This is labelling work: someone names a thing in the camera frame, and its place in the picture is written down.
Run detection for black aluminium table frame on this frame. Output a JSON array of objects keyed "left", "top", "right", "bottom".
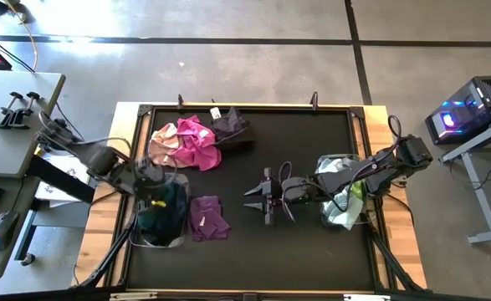
[{"left": 105, "top": 103, "right": 396, "bottom": 293}]

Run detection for black screw clamp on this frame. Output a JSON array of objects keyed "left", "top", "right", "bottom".
[
  {"left": 0, "top": 91, "right": 24, "bottom": 130},
  {"left": 8, "top": 90, "right": 41, "bottom": 130}
]

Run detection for lime green towel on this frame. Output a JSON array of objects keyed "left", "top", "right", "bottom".
[{"left": 350, "top": 179, "right": 366, "bottom": 202}]

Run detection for dark green towel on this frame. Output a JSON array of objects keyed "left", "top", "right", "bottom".
[{"left": 138, "top": 181, "right": 187, "bottom": 246}]

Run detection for white cardboard box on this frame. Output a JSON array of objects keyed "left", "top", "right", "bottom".
[{"left": 33, "top": 154, "right": 94, "bottom": 209}]

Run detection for pale blue-green towel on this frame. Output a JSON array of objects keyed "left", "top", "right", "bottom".
[{"left": 315, "top": 156, "right": 364, "bottom": 231}]

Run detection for black computer tower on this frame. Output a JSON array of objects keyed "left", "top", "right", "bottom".
[{"left": 424, "top": 74, "right": 491, "bottom": 146}]

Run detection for grey desk white frame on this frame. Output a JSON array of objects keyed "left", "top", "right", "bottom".
[{"left": 439, "top": 115, "right": 491, "bottom": 246}]

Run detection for orange floor cable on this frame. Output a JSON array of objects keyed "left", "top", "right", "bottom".
[{"left": 4, "top": 0, "right": 39, "bottom": 72}]

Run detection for black computer mouse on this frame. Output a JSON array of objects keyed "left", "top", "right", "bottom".
[{"left": 0, "top": 211, "right": 20, "bottom": 252}]

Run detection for black frame strut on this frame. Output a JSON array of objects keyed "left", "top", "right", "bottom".
[
  {"left": 364, "top": 225, "right": 428, "bottom": 293},
  {"left": 71, "top": 221, "right": 133, "bottom": 289}
]

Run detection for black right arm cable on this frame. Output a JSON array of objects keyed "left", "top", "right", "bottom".
[{"left": 330, "top": 115, "right": 403, "bottom": 212}]

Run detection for pink towel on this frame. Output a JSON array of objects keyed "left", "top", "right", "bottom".
[{"left": 167, "top": 115, "right": 223, "bottom": 172}]

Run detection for black desk cables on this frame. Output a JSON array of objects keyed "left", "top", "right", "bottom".
[{"left": 439, "top": 145, "right": 491, "bottom": 202}]

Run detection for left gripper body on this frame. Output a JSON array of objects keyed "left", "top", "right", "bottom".
[{"left": 134, "top": 156, "right": 168, "bottom": 210}]

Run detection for light grey table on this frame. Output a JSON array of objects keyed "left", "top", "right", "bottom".
[{"left": 0, "top": 69, "right": 66, "bottom": 179}]

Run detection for clear plastic bin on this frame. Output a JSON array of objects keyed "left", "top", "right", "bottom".
[
  {"left": 130, "top": 171, "right": 192, "bottom": 250},
  {"left": 315, "top": 153, "right": 370, "bottom": 229}
]

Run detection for grey left arm cable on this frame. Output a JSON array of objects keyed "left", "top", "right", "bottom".
[{"left": 38, "top": 110, "right": 133, "bottom": 156}]

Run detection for dark grey desk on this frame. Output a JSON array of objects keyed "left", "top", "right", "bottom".
[{"left": 0, "top": 175, "right": 41, "bottom": 281}]

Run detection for dark grey tagged towel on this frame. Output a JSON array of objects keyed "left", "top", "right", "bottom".
[{"left": 209, "top": 106, "right": 255, "bottom": 147}]

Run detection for peach towel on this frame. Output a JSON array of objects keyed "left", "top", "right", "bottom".
[{"left": 147, "top": 122, "right": 183, "bottom": 168}]

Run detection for black beam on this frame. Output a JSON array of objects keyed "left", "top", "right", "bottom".
[{"left": 25, "top": 153, "right": 96, "bottom": 205}]

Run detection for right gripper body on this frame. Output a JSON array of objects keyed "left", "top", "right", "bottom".
[{"left": 263, "top": 166, "right": 316, "bottom": 227}]

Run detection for purple towel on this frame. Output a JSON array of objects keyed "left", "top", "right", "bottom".
[{"left": 187, "top": 195, "right": 232, "bottom": 242}]

